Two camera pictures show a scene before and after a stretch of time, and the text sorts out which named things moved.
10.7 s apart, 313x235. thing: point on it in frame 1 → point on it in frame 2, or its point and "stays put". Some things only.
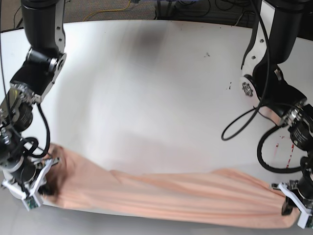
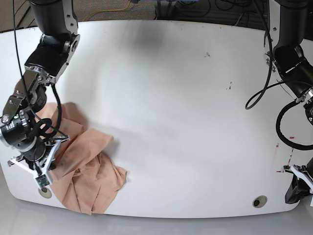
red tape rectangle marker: [292, 147] stays put
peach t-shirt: [224, 197] → [82, 179]
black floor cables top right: [238, 12] stays put
